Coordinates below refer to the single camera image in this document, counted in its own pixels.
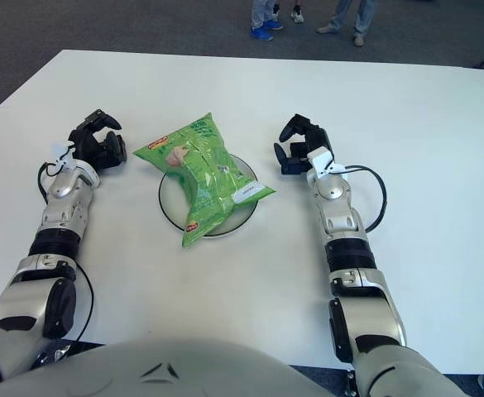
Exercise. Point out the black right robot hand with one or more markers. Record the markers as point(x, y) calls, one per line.
point(318, 140)

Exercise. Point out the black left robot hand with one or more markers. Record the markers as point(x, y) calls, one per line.
point(86, 144)

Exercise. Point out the green snack bag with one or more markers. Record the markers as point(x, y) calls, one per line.
point(200, 178)

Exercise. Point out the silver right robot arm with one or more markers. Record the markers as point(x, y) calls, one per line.
point(365, 306)

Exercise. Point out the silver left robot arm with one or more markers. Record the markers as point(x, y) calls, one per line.
point(26, 297)

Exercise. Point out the white plate black rim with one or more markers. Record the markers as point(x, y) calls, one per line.
point(171, 202)

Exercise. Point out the person with white sneaker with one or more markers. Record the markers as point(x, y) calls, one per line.
point(297, 16)

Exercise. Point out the person with beige shoes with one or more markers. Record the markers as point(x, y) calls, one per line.
point(365, 16)

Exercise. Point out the person with blue shoes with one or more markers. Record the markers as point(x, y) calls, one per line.
point(261, 16)

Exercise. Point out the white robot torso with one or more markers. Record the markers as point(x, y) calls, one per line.
point(163, 372)

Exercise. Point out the shiny metal bracket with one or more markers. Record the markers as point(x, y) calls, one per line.
point(61, 355)

